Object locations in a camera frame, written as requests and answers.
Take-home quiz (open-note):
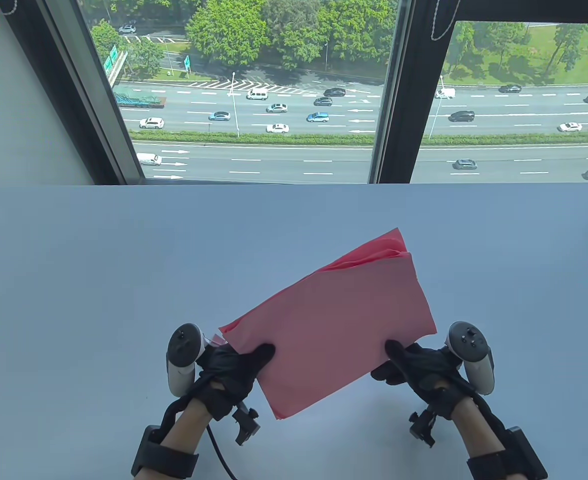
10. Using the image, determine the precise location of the person's left hand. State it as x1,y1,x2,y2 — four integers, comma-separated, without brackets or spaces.
195,342,276,421

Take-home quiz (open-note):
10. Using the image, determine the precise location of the person's right hand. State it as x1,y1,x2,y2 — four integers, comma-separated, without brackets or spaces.
371,340,470,420

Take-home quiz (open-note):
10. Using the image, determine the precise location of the stack of pink paper sheets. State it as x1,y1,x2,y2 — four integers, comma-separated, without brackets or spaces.
219,227,438,421

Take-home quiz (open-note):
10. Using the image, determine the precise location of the person's left forearm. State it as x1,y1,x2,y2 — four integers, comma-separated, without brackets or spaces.
139,395,216,480

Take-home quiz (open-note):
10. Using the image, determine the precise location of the person's right forearm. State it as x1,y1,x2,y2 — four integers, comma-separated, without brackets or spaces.
449,395,506,480

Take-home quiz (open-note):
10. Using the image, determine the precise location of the grey and white hand controller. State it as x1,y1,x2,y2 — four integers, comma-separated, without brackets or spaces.
446,321,496,396
166,323,207,397

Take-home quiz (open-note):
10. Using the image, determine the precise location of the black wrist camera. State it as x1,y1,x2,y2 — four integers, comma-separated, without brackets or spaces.
231,405,262,447
408,407,438,448

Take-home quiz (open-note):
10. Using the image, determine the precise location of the black cable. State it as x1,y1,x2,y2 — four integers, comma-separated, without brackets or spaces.
206,425,238,480

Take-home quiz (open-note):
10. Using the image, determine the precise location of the black wrist strap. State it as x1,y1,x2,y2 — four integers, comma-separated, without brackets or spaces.
131,425,200,478
466,426,549,480

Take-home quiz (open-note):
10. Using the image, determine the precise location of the black window frame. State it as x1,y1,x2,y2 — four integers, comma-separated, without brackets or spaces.
9,0,588,186

